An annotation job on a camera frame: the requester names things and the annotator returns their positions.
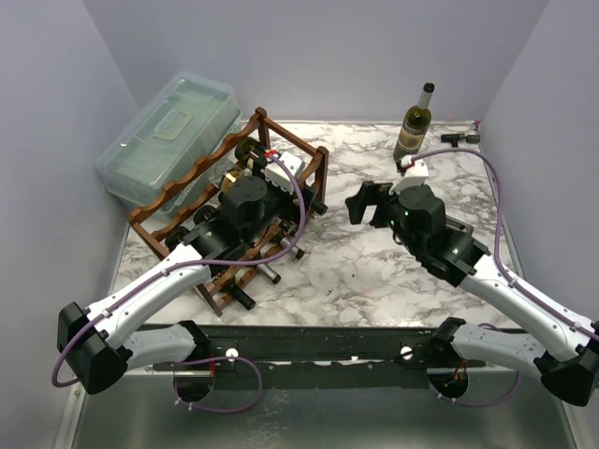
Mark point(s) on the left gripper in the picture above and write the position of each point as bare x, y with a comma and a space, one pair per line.
291, 211

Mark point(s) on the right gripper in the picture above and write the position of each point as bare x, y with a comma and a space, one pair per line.
376, 206

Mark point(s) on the dark wine bottle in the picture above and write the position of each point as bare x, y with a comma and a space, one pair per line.
285, 243
208, 211

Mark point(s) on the clear square whisky bottle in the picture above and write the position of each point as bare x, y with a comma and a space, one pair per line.
226, 174

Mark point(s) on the dark bottle white label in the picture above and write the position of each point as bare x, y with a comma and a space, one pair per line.
253, 155

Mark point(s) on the clear glass wine bottle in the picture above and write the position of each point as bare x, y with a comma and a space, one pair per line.
314, 226

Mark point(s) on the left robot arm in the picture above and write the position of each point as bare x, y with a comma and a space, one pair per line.
88, 340

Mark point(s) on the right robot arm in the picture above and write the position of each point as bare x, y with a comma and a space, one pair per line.
561, 353

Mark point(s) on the tall green wine bottle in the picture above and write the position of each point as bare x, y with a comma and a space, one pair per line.
415, 124

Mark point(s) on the brown wooden wine rack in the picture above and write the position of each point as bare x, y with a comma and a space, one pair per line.
239, 216

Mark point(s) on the green bottle in rack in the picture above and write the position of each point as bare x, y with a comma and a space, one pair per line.
210, 245

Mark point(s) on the grey metal L bar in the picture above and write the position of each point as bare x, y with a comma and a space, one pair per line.
458, 225

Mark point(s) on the small black T fitting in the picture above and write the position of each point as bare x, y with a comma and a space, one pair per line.
455, 139

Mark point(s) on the clear plastic storage box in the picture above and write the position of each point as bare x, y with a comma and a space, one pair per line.
186, 120

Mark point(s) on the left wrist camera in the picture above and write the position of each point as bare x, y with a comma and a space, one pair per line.
279, 174

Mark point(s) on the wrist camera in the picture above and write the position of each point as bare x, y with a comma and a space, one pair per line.
279, 174
412, 173

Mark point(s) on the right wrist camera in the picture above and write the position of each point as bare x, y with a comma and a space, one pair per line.
412, 173

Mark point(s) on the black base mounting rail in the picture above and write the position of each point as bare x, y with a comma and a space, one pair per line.
235, 358

